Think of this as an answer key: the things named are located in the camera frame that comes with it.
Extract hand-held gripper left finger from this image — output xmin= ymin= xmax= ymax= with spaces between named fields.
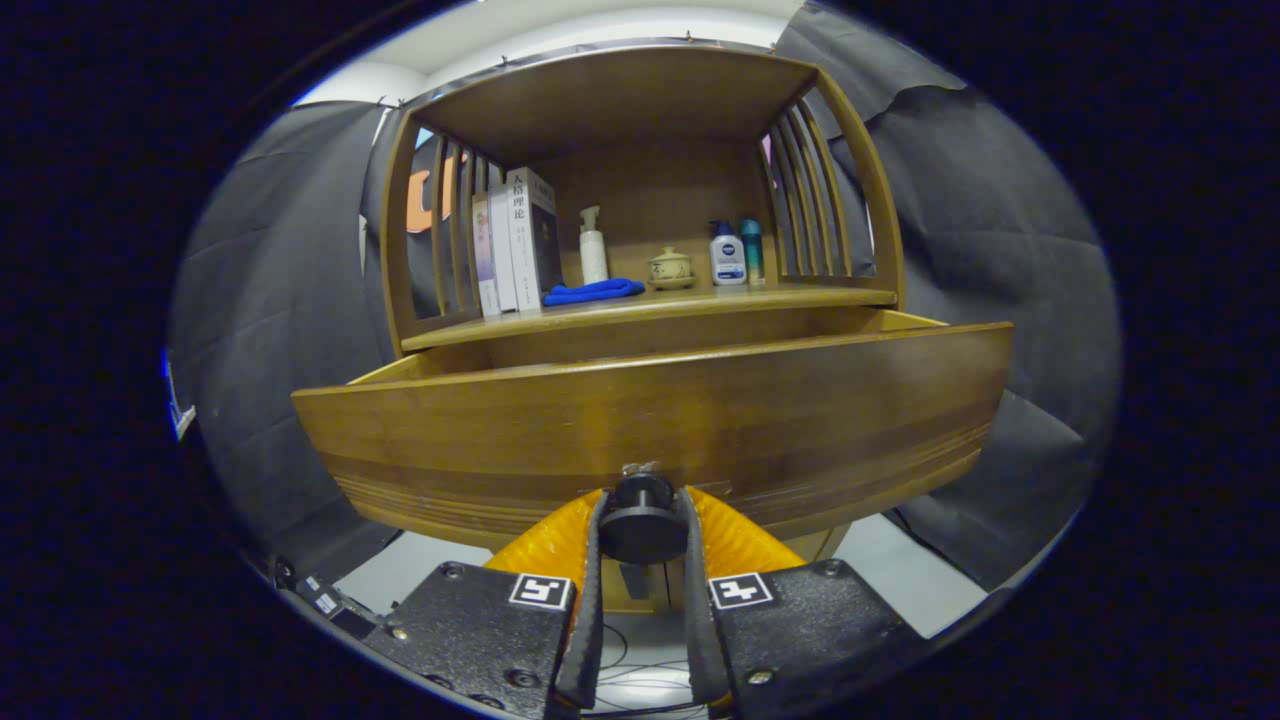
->
xmin=362 ymin=488 xmax=609 ymax=720

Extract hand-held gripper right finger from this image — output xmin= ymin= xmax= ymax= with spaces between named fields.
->
xmin=680 ymin=486 xmax=926 ymax=720

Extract wooden drawer with black knob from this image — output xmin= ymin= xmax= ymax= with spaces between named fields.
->
xmin=292 ymin=308 xmax=1014 ymax=566

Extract wooden countertop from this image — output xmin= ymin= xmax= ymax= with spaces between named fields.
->
xmin=400 ymin=283 xmax=898 ymax=351

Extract brown wooden cabinet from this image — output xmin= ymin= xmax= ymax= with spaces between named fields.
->
xmin=378 ymin=42 xmax=906 ymax=613

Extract blue folded cloth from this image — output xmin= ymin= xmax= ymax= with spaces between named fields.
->
xmin=543 ymin=278 xmax=646 ymax=307

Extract beige lidded ceramic teacup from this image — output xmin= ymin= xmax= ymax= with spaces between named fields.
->
xmin=646 ymin=247 xmax=696 ymax=291

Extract white pump bottle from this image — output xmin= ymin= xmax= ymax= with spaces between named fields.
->
xmin=579 ymin=206 xmax=610 ymax=285

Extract purple spine book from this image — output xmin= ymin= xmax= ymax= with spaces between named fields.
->
xmin=470 ymin=192 xmax=501 ymax=318

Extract thin white book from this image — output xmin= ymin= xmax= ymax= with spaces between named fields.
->
xmin=486 ymin=182 xmax=521 ymax=313

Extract white lotion bottle blue cap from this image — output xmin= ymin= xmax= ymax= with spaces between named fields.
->
xmin=709 ymin=220 xmax=747 ymax=287

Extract white book with dark cover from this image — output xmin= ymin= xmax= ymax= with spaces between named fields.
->
xmin=505 ymin=167 xmax=564 ymax=311

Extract thin black floor cables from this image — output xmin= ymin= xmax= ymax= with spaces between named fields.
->
xmin=590 ymin=620 xmax=701 ymax=716

